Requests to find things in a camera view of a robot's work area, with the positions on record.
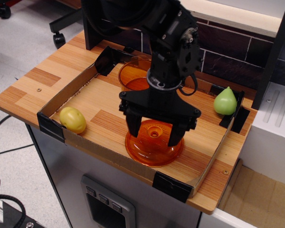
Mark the black post right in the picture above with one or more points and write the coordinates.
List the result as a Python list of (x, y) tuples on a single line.
[(270, 66)]

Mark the grey oven control panel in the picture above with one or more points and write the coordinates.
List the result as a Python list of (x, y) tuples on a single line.
[(107, 209)]

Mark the white toy sink drainboard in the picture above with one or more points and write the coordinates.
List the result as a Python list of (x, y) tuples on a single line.
[(271, 114)]

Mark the black caster wheel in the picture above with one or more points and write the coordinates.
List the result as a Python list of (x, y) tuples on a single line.
[(5, 12)]

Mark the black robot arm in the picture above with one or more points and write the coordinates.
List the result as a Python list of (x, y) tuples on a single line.
[(172, 31)]

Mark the black office chair base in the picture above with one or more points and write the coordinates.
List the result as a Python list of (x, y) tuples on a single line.
[(61, 23)]

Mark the orange transparent pot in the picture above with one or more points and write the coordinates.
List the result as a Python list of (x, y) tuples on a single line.
[(133, 75)]

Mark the cardboard fence with black tape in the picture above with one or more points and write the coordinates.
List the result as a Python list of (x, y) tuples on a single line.
[(198, 176)]

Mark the green toy pear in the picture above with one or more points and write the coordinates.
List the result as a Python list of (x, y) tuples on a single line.
[(225, 103)]

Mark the yellow toy potato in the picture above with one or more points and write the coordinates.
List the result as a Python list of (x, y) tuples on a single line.
[(72, 119)]

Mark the orange transparent pot lid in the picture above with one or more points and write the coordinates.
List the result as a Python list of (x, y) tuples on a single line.
[(151, 147)]

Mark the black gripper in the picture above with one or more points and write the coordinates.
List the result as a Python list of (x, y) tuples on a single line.
[(161, 105)]

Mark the black post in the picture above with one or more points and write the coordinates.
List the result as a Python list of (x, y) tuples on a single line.
[(270, 66), (92, 38)]

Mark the black post left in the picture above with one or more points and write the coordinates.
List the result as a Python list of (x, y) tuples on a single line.
[(92, 38)]

